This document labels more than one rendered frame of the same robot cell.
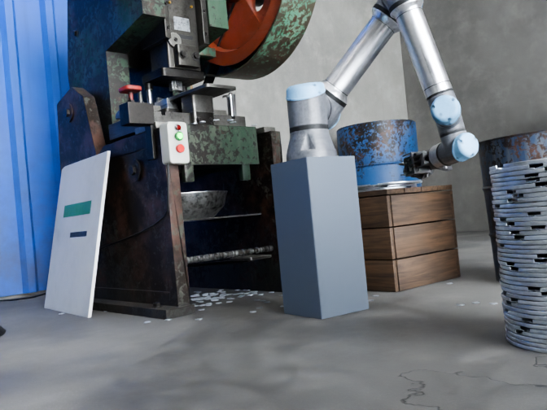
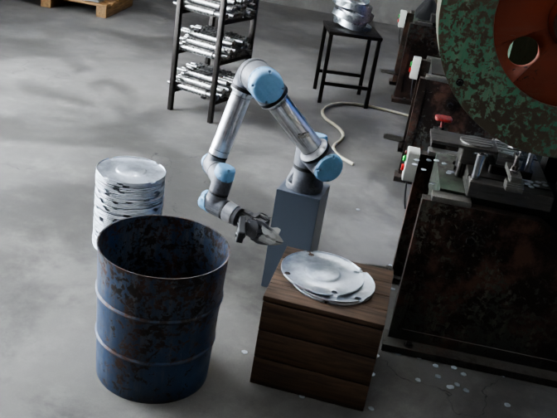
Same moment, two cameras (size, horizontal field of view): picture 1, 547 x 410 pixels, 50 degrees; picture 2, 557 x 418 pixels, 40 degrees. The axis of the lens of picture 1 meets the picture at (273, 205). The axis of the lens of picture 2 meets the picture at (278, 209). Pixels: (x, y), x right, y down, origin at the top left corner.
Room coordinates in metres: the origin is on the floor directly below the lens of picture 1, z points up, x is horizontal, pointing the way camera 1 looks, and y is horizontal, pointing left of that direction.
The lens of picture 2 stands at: (3.75, -2.11, 1.64)
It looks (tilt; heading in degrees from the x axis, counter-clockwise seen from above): 25 degrees down; 137
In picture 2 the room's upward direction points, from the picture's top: 9 degrees clockwise
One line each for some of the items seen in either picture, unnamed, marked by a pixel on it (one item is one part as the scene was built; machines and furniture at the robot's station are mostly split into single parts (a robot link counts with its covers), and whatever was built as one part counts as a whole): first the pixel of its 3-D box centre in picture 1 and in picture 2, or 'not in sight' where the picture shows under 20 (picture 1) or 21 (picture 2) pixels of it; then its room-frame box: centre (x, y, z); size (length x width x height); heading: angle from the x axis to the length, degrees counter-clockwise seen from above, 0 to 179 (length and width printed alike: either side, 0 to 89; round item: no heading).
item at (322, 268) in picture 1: (318, 235); (295, 235); (1.72, -0.13, 0.23); 0.18 x 0.18 x 0.45; 35
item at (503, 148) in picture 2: (177, 106); (507, 153); (2.29, 0.34, 0.76); 0.15 x 0.09 x 0.05; 132
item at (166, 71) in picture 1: (173, 81); not in sight; (2.30, 0.35, 0.86); 0.20 x 0.16 x 0.05; 132
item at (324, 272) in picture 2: (382, 185); (322, 272); (2.18, -0.42, 0.37); 0.29 x 0.29 x 0.01
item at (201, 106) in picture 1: (203, 108); (459, 155); (2.17, 0.23, 0.72); 0.25 x 0.14 x 0.14; 42
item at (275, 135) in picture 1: (216, 185); (533, 265); (2.58, 0.24, 0.45); 0.92 x 0.12 x 0.90; 42
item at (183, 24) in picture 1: (176, 34); not in sight; (2.26, 0.32, 1.04); 0.17 x 0.15 x 0.30; 42
